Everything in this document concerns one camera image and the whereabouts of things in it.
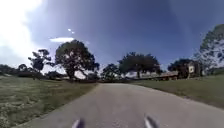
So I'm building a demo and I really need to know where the pale house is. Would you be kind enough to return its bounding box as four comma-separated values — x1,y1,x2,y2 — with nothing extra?
185,61,204,78

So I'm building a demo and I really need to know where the tall tree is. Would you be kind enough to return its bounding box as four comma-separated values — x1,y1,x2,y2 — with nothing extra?
194,23,224,76

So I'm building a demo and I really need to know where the row of trees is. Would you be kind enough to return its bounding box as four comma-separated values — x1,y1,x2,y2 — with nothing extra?
0,39,203,82

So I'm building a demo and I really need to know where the robot's own part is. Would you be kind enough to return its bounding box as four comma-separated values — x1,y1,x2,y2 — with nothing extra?
71,118,82,128
143,115,155,128

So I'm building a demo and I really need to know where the grey asphalt path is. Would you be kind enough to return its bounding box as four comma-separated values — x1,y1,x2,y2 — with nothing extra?
13,82,224,128

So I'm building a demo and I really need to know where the green grass field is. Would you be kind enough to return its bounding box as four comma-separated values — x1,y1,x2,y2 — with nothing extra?
133,73,224,110
0,75,99,128

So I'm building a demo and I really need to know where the long low building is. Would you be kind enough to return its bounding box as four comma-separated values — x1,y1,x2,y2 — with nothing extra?
133,70,180,81

